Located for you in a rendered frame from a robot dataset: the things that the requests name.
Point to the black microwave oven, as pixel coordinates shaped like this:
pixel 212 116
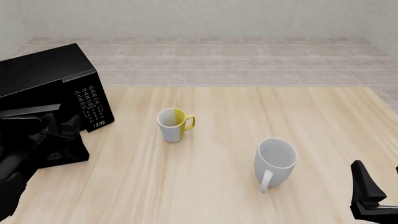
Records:
pixel 46 74

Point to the plain white mug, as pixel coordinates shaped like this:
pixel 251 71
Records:
pixel 273 173

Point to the black microwave door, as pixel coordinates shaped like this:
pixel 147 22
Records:
pixel 73 155

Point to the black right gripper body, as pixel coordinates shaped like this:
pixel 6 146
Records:
pixel 376 212

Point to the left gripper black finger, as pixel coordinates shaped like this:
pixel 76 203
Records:
pixel 72 127

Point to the white and yellow mug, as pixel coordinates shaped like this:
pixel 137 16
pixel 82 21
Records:
pixel 170 130

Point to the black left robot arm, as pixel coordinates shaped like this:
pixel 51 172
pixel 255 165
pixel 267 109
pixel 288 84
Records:
pixel 12 164

